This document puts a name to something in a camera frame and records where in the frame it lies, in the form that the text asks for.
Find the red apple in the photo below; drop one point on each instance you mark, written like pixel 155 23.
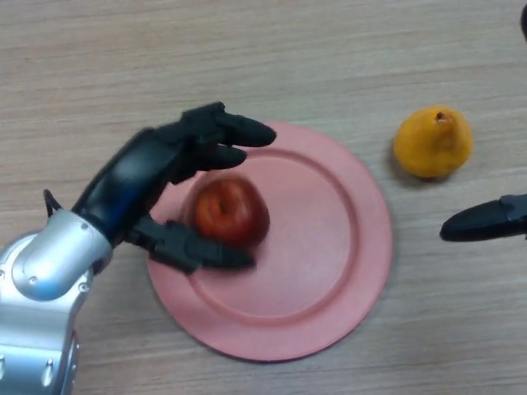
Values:
pixel 232 210

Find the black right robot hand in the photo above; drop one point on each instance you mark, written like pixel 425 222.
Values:
pixel 481 226

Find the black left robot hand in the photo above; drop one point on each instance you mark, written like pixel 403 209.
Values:
pixel 127 177

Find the pink round plate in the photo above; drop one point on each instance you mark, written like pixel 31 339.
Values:
pixel 304 263

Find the yellow pear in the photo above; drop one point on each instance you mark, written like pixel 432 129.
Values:
pixel 432 142

